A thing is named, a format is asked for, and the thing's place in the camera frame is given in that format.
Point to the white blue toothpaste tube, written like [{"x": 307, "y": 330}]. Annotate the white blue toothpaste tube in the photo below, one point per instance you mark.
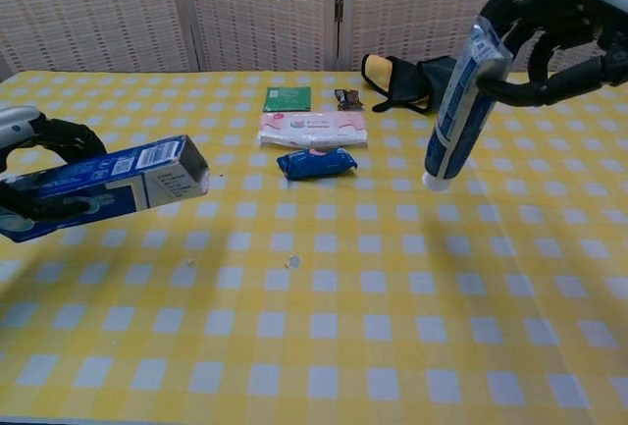
[{"x": 461, "y": 116}]

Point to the round white paper scrap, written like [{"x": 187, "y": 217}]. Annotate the round white paper scrap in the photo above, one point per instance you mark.
[{"x": 293, "y": 261}]

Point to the pink white wet wipes pack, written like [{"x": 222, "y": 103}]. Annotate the pink white wet wipes pack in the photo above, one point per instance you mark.
[{"x": 314, "y": 129}]

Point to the blue tissue pack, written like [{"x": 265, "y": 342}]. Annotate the blue tissue pack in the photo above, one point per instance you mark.
[{"x": 316, "y": 164}]

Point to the blue toothpaste box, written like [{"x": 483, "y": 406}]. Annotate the blue toothpaste box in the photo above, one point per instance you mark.
[{"x": 147, "y": 170}]

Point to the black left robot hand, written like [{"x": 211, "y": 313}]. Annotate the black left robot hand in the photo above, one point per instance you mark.
[{"x": 73, "y": 138}]

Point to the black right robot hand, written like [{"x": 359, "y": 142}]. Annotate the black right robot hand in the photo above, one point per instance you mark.
[{"x": 554, "y": 3}]

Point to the brown candy wrapper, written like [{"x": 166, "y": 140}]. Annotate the brown candy wrapper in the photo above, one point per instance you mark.
[{"x": 348, "y": 99}]

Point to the metal screen hinge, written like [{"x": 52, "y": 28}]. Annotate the metal screen hinge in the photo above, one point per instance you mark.
[{"x": 339, "y": 9}]

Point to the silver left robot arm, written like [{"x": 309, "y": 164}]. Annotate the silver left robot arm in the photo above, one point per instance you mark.
[{"x": 17, "y": 123}]

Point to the black yellow grey cloth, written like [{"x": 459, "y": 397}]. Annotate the black yellow grey cloth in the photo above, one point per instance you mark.
[{"x": 402, "y": 81}]

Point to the yellow checkered tablecloth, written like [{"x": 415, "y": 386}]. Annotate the yellow checkered tablecloth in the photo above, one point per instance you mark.
[{"x": 343, "y": 336}]

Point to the green sachet packet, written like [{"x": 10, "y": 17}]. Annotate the green sachet packet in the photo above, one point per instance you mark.
[{"x": 288, "y": 98}]

